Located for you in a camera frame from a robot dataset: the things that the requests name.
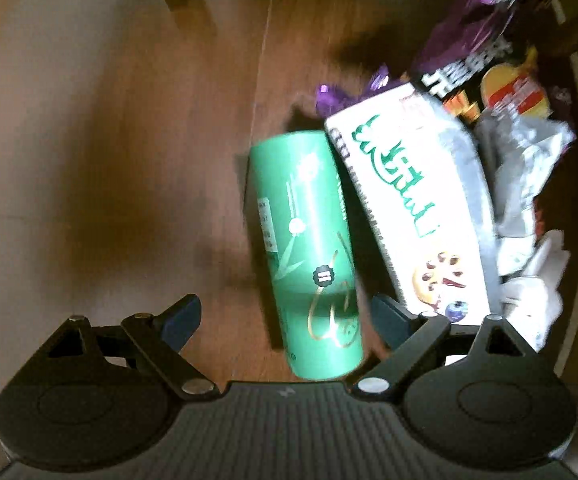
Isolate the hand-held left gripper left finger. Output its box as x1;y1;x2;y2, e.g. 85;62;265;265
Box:
44;294;218;402

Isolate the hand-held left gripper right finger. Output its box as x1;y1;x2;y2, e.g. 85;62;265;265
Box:
353;294;542;403

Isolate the green cylindrical can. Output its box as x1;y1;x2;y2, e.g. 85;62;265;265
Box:
248;130;366;382

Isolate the silver foil wrapper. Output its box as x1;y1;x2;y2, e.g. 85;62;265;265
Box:
472;107;577;241

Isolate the purple chip bag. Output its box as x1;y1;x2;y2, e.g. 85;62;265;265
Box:
409;0;577;126

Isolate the white cookie box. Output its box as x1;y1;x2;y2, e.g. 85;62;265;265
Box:
323;82;500;331

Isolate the white crumpled plastic wrapper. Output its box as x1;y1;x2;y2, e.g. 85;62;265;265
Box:
494;230;570;351

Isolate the small purple candy wrapper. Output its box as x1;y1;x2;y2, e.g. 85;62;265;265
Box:
315;64;392;118

